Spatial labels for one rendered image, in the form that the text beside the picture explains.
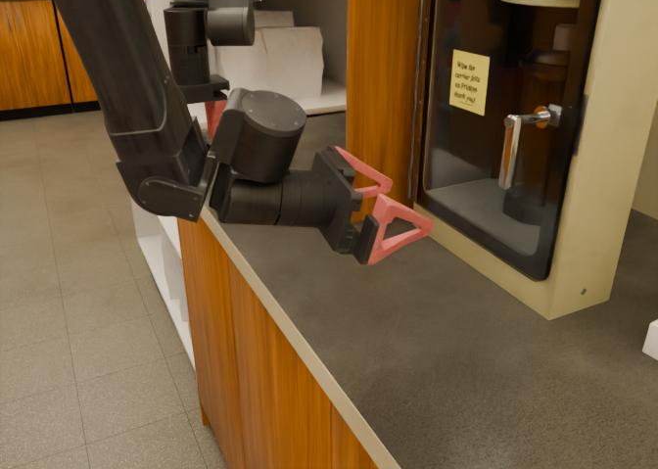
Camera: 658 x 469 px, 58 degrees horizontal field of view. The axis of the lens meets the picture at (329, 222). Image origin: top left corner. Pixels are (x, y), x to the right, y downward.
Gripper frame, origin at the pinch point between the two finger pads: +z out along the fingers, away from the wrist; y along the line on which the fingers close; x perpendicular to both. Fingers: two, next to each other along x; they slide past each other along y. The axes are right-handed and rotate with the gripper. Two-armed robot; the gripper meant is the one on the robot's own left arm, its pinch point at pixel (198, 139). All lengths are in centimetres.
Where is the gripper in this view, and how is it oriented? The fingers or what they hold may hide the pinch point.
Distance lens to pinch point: 97.7
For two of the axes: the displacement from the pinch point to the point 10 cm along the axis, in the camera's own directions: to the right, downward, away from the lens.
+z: 0.1, 9.0, 4.3
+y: 8.9, -2.1, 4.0
